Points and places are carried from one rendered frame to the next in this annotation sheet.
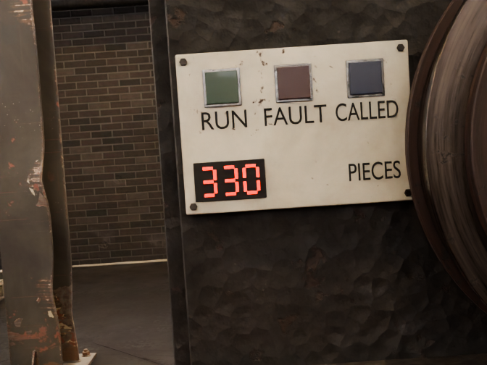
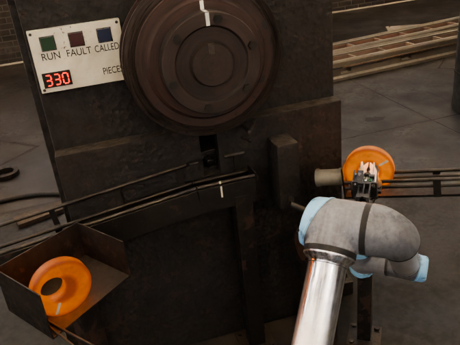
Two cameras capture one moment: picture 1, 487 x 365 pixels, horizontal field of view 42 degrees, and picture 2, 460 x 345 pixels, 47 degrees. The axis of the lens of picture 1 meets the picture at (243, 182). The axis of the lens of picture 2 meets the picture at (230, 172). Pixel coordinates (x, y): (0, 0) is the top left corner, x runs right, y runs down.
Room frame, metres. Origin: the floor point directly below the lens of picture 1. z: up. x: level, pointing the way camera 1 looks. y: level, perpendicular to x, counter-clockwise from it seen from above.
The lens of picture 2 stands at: (-0.90, -0.07, 1.47)
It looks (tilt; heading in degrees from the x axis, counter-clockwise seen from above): 26 degrees down; 346
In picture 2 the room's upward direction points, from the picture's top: 6 degrees counter-clockwise
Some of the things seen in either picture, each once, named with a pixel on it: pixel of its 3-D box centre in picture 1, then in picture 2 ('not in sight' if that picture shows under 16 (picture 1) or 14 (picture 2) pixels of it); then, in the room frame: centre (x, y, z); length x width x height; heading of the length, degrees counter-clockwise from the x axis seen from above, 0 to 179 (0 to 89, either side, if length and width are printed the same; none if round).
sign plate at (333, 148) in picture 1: (295, 127); (80, 55); (0.72, -0.06, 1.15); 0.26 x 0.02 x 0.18; 90
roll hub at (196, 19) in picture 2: not in sight; (211, 63); (0.51, -0.40, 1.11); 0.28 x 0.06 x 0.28; 90
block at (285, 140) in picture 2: not in sight; (283, 170); (0.62, -0.64, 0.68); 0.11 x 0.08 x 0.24; 0
